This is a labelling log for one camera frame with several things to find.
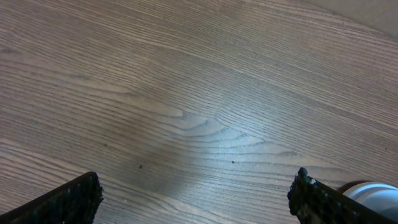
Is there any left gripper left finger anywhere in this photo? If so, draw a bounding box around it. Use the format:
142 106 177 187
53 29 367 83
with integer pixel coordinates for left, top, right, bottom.
1 171 103 224

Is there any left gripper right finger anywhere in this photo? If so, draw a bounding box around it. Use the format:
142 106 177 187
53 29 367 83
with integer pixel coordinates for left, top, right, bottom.
287 167 397 224

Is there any blue bowl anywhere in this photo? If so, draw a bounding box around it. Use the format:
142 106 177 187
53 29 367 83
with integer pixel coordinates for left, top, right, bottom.
336 180 369 194

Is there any white digital kitchen scale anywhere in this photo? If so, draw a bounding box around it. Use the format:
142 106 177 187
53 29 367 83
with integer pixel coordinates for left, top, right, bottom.
343 182 398 222

